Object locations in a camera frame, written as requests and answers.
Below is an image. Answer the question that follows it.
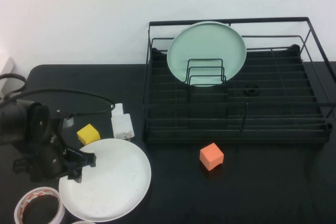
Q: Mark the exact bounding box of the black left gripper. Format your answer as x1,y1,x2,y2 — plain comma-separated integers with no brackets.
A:
13,103,97,184

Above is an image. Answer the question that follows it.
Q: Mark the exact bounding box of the white round plate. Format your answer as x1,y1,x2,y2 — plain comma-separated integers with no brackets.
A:
58,137,152,221

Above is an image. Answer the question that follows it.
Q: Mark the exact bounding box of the mint green round plate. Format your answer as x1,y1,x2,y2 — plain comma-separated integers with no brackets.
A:
166,21,247,88

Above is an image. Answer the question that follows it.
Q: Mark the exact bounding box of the yellow foam cube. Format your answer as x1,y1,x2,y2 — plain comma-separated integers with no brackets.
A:
77,123,101,145

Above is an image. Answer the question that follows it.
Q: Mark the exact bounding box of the tape roll with red print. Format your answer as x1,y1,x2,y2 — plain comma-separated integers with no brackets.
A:
13,186,66,224

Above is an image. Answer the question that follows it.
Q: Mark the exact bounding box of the large white power adapter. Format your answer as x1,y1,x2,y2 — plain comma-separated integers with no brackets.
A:
111,113,135,141

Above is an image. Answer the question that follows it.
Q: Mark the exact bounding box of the orange foam cube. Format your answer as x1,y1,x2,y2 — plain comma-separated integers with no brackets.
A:
199,142,225,172

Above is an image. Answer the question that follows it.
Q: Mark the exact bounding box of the black plastic drip tray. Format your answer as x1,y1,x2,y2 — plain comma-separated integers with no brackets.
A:
143,44,331,145

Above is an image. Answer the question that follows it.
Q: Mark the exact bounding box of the black round drain ring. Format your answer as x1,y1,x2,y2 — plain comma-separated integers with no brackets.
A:
243,83,260,97

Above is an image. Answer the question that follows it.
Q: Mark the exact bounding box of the black wire dish rack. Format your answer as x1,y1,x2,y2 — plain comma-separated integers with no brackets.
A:
143,16,336,145

